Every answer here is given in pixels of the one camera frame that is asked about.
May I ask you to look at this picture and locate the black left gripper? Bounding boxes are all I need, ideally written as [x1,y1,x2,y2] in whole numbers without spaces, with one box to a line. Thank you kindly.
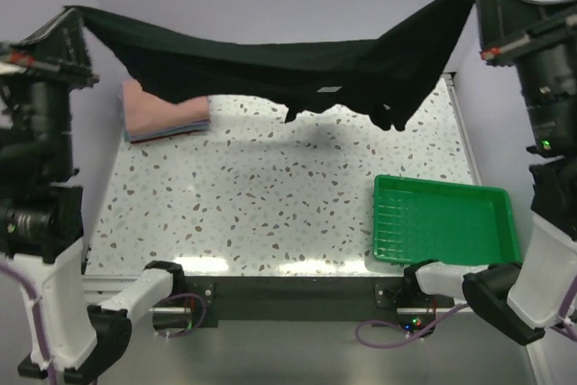
[0,5,102,172]

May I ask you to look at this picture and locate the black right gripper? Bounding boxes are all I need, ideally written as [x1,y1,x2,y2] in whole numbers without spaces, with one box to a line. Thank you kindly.
[472,0,577,148]

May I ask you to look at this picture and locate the black t shirt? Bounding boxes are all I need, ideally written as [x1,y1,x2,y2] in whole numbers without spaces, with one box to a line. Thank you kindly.
[80,0,474,131]

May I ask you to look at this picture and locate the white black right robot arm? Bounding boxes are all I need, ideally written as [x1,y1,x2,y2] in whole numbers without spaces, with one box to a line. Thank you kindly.
[401,0,576,345]

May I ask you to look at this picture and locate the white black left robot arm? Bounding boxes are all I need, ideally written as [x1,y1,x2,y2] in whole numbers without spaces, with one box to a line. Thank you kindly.
[1,7,187,384]

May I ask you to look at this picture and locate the stack of folded shirts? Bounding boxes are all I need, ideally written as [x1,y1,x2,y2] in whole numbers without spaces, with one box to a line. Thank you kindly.
[117,87,213,145]

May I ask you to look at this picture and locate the pink folded t shirt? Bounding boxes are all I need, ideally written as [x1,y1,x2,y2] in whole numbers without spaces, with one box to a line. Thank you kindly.
[122,79,211,136]

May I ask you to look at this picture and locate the green plastic tray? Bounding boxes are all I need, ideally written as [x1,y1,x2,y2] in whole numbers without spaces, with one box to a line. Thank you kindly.
[372,175,521,266]

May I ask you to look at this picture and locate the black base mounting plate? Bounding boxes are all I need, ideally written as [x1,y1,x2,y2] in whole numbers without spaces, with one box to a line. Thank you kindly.
[152,277,453,336]

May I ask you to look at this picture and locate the aluminium frame rail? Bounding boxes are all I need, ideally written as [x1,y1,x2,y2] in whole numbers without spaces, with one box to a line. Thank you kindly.
[444,71,536,314]

